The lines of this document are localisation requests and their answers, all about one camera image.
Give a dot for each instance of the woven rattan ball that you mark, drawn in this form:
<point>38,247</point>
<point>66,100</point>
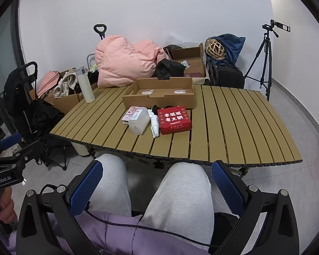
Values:
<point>215,48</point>

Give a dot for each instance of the pink packet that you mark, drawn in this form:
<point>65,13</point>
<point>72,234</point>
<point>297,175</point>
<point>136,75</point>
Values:
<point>130,115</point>

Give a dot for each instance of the pink down jacket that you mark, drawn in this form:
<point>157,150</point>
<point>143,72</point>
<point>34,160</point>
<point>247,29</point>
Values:
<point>122,61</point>

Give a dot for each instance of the white thermos bottle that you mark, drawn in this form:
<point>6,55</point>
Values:
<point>85,85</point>

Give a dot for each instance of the black phone holder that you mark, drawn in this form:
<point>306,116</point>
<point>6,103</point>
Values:
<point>275,28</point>

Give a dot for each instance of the black cloth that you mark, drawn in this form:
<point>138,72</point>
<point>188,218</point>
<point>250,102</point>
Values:
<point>170,69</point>

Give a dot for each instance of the black folding cart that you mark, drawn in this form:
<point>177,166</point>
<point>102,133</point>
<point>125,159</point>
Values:
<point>26,98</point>

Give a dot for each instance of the red printed carton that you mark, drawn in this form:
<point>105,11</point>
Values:
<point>175,120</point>

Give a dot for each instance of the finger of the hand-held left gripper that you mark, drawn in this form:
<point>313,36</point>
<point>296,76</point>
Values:
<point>32,148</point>
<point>10,141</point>

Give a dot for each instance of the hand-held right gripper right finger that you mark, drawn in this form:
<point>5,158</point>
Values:
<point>227,188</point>

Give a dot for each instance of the white plastic bag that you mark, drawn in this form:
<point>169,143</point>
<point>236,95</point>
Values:
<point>180,39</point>

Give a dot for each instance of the beige cloth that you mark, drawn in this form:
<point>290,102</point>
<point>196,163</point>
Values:
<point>65,83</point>

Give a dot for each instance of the black backpack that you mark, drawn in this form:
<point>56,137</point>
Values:
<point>228,77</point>

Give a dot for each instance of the open cardboard box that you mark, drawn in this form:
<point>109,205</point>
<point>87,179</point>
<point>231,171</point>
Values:
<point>188,58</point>

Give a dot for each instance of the person's left hand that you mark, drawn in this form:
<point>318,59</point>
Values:
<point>7,207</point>

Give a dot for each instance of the shallow cardboard tray box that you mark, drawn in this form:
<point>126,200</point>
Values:
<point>159,93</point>

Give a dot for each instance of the black tripod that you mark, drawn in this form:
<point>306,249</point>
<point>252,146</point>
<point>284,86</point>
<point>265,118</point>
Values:
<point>263,63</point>

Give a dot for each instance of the pink bag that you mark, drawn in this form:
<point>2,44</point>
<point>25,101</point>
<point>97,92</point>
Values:
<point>47,83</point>

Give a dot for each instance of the white spray bottle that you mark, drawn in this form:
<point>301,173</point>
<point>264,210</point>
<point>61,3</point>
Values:
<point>154,126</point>

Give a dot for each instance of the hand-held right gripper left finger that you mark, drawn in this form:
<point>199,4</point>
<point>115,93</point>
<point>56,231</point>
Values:
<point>86,188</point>

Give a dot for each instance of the grey sweatpants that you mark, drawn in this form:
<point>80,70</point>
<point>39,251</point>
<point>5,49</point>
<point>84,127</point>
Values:
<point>175,196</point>

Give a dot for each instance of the cardboard box with clothes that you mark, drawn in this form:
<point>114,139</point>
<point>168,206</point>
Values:
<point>66,103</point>

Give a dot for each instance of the blue fabric bag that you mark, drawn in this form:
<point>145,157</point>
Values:
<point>235,47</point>

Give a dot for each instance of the clear plastic bag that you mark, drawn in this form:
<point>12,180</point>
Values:
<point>139,122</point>

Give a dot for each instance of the purple jacket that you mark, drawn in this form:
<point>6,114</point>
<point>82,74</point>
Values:
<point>109,233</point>

